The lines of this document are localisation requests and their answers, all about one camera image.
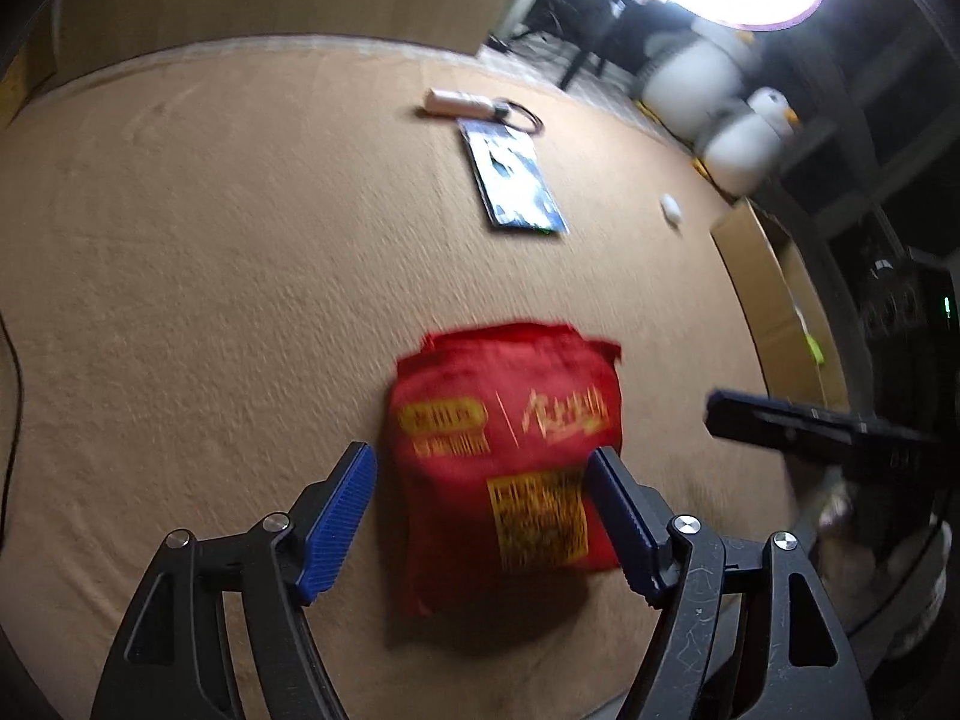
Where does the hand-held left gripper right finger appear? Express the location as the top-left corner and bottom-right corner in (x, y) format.
(585, 446), (875, 720)

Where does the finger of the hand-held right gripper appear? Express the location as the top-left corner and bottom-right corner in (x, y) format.
(703, 388), (938, 477)

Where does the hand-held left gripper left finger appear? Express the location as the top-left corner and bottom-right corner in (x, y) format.
(90, 441), (378, 720)

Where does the cardboard box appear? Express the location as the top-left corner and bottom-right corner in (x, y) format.
(709, 199), (852, 413)

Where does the red fabric pouch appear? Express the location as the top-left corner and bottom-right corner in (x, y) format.
(382, 321), (625, 620)

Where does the blue printed packet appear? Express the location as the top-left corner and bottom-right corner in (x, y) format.
(457, 118), (571, 235)

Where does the dark red hair tie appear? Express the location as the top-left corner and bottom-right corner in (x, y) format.
(495, 97), (542, 134)

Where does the small pink tube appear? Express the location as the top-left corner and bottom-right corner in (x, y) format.
(424, 88), (511, 121)

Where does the person's right hand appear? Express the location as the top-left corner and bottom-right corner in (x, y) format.
(817, 465), (886, 578)

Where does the dark cabinet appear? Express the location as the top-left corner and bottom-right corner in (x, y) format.
(855, 240), (960, 421)

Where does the small penguin plush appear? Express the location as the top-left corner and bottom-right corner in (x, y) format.
(701, 86), (800, 196)

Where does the large penguin plush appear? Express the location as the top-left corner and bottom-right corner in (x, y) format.
(641, 22), (758, 140)

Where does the black tripod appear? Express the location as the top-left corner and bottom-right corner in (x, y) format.
(559, 0), (638, 91)

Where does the black cable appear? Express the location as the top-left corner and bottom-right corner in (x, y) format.
(0, 307), (23, 541)

